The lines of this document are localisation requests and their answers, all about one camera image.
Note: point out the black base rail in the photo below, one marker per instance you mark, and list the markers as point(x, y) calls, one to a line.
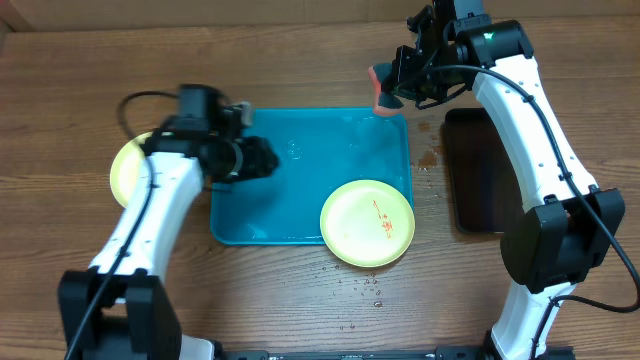
point(440, 353)

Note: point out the yellow-green plate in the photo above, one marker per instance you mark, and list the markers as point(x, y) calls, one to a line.
point(125, 168)
point(367, 223)

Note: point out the orange and grey sponge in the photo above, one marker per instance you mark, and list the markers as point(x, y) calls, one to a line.
point(385, 104)

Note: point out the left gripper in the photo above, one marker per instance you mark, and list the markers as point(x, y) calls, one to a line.
point(256, 150)

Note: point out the teal plastic tray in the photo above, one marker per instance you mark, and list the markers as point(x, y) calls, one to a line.
point(319, 150)

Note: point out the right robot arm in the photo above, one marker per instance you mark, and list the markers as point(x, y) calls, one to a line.
point(569, 223)

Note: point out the black rectangular tray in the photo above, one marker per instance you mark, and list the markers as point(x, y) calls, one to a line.
point(485, 192)

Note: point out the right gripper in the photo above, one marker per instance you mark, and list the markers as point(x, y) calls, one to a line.
point(401, 82)

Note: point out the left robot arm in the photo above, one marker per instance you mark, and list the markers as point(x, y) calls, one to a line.
point(118, 308)

